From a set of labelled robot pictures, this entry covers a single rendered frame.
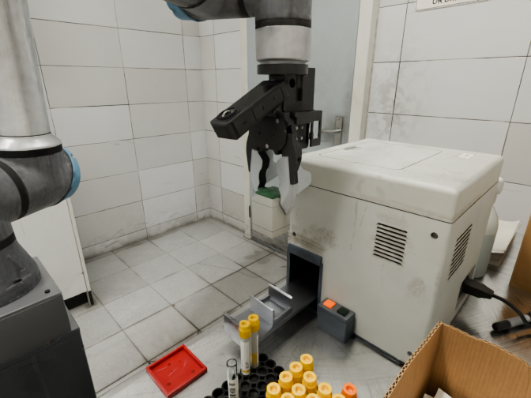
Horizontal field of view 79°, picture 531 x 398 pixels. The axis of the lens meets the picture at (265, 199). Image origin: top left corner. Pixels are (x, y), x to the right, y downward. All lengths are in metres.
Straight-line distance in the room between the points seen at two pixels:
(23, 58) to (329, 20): 1.65
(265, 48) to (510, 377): 0.48
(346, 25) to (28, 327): 1.85
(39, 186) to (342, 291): 0.58
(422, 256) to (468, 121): 1.35
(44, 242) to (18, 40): 1.49
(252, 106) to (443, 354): 0.39
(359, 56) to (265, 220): 1.55
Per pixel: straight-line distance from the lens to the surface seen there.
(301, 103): 0.49
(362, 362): 0.60
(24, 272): 0.71
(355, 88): 1.94
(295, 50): 0.45
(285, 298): 0.59
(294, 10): 0.45
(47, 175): 0.73
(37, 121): 0.72
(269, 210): 0.48
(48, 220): 2.05
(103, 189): 2.76
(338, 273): 0.59
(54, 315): 0.69
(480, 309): 0.79
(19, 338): 0.70
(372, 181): 0.50
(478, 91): 1.79
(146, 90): 2.81
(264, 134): 0.47
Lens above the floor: 1.30
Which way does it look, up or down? 20 degrees down
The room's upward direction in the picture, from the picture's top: straight up
